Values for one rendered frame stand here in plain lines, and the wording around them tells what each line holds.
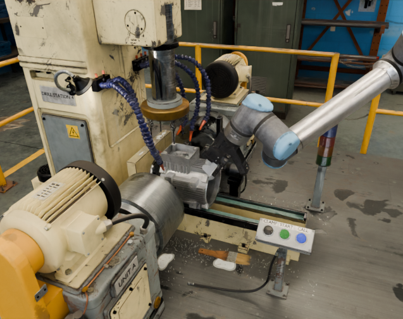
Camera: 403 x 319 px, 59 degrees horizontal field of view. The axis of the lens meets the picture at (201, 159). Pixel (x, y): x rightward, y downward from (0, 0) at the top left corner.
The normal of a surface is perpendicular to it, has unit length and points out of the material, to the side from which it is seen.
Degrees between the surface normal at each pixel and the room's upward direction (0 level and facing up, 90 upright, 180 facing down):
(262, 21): 90
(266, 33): 90
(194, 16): 90
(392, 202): 0
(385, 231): 0
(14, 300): 90
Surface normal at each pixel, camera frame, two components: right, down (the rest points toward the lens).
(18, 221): -0.37, 0.14
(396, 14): -0.35, 0.47
